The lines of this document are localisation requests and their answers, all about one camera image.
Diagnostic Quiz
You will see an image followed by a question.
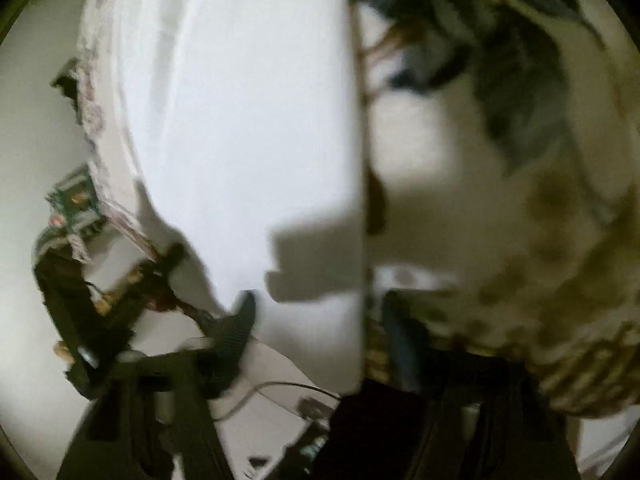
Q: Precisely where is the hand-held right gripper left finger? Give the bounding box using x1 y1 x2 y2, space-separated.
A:
56 290 258 480

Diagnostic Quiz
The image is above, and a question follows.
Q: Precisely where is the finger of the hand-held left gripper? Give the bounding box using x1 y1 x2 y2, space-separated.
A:
100 242 188 317

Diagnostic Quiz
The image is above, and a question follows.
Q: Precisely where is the white garment with patterned edge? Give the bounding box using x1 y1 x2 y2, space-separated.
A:
75 0 367 398

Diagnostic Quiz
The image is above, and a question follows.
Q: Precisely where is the leaf printed blanket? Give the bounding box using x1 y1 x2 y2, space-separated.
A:
345 0 640 418

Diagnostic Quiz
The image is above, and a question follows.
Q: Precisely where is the dark object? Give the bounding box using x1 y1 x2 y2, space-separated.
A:
285 377 441 480

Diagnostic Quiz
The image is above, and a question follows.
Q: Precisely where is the grey cable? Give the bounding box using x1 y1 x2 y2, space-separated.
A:
215 381 343 422

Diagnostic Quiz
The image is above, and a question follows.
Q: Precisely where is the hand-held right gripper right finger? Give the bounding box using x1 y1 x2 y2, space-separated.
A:
379 290 583 480

